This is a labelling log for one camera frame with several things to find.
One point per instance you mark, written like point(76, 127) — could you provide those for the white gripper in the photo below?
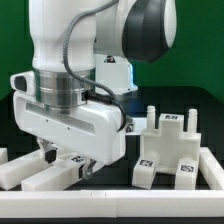
point(52, 107)

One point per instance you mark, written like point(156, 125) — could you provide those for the white chair back frame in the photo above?
point(32, 173)

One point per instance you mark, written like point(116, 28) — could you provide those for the white chair seat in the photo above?
point(169, 143)

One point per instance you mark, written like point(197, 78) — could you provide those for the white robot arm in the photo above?
point(69, 34)

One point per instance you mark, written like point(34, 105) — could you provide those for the white front fence bar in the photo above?
point(112, 204)

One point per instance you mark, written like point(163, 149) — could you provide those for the white fence bar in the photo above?
point(3, 156)
point(112, 204)
point(211, 170)

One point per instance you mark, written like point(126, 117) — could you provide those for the white left fence bar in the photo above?
point(3, 156)

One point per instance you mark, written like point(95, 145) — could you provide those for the white tagged flat plate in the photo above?
point(136, 126)

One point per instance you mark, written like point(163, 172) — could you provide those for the white right fence bar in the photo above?
point(211, 170)

